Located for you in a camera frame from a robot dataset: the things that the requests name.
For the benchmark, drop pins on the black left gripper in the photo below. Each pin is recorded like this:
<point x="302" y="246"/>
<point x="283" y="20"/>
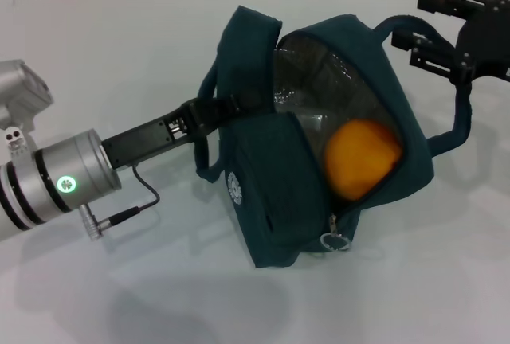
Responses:
<point x="147" y="141"/>

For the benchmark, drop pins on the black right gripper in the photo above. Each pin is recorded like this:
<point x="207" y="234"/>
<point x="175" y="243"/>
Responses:
<point x="486" y="41"/>

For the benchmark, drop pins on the dark teal insulated lunch bag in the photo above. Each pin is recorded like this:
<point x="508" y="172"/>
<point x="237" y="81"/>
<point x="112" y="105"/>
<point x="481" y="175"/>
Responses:
<point x="271" y="184"/>

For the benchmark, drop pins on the orange yellow pear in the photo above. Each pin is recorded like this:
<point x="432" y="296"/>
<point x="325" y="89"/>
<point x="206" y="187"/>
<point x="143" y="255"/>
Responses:
<point x="358" y="161"/>

